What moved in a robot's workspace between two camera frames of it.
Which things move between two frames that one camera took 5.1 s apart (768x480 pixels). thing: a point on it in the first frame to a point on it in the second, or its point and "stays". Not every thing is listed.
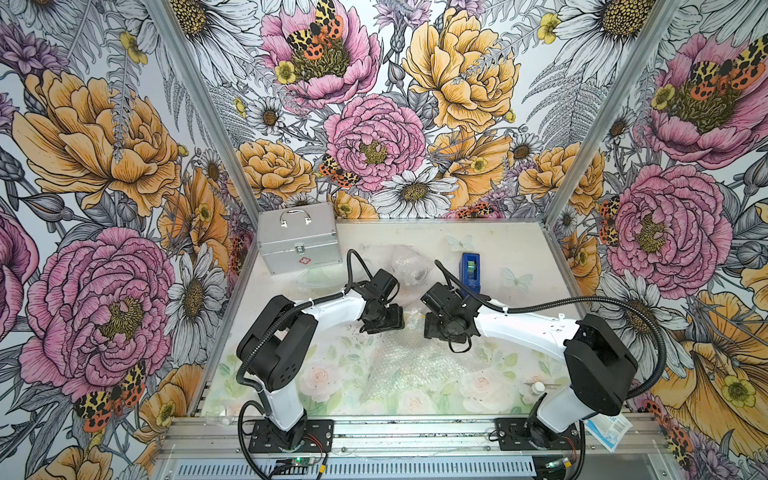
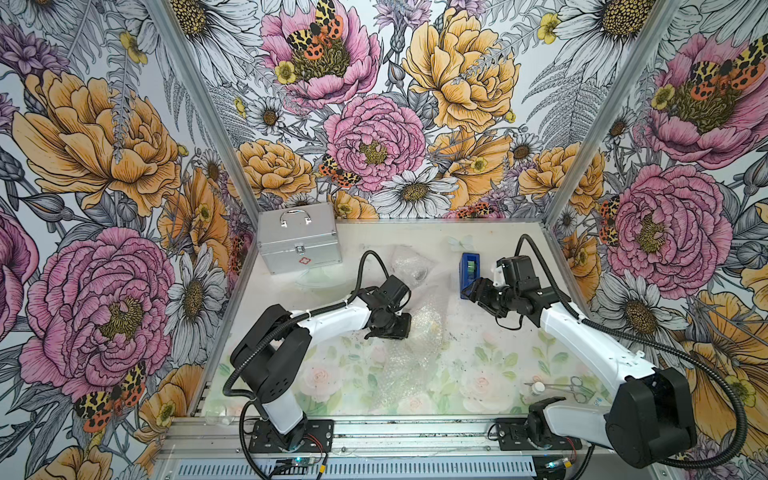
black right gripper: x=431 y=330 to x=480 y=289
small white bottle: x=538 y=388 stays
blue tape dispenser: x=470 y=270 stays
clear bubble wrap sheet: x=411 y=267 stays
